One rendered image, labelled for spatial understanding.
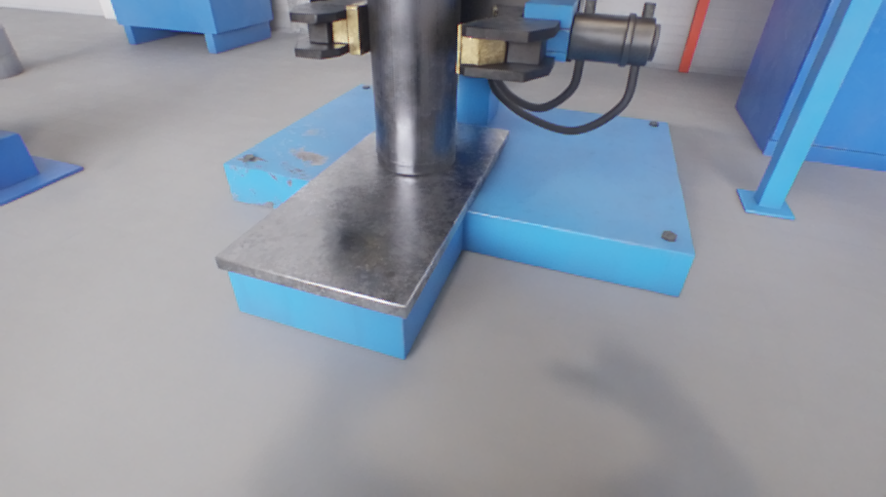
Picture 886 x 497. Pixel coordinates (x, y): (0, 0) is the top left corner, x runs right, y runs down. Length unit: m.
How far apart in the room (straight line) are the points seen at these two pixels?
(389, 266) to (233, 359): 0.34
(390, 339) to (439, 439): 0.20
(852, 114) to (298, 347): 1.90
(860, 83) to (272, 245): 1.88
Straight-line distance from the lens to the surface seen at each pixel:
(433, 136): 1.14
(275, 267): 0.91
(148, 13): 3.61
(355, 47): 1.16
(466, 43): 0.97
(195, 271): 1.22
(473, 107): 1.58
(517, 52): 1.01
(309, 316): 0.94
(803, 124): 1.56
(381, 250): 0.91
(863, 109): 2.10
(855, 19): 1.52
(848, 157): 2.16
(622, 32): 1.13
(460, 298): 1.02
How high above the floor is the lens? 0.69
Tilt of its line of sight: 33 degrees down
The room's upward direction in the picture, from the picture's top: 1 degrees clockwise
